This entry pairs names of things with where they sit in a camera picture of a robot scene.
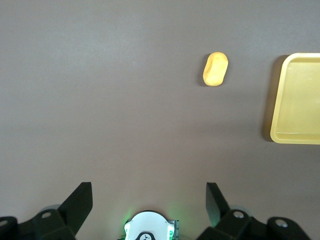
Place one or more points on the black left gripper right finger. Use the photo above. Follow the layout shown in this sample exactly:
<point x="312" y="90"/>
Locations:
<point x="220" y="210"/>

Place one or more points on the yellow rectangular plastic tray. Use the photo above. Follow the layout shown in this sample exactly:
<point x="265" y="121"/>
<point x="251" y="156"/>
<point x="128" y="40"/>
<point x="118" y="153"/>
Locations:
<point x="300" y="100"/>

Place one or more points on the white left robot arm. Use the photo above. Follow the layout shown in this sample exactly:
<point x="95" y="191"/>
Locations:
<point x="147" y="225"/>

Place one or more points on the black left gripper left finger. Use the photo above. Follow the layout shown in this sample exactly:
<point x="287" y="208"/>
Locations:
<point x="72" y="207"/>

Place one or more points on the yellow potato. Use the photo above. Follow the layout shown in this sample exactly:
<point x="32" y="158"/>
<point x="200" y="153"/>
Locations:
<point x="215" y="70"/>

